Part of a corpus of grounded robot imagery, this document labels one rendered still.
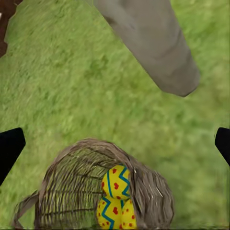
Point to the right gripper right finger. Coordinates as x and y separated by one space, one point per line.
222 142

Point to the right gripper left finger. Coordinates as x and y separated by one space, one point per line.
12 143

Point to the tree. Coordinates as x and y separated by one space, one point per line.
151 32

